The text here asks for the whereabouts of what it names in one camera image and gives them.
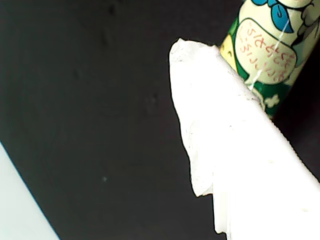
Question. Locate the green snack bar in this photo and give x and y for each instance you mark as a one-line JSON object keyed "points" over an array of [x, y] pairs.
{"points": [[265, 50]]}

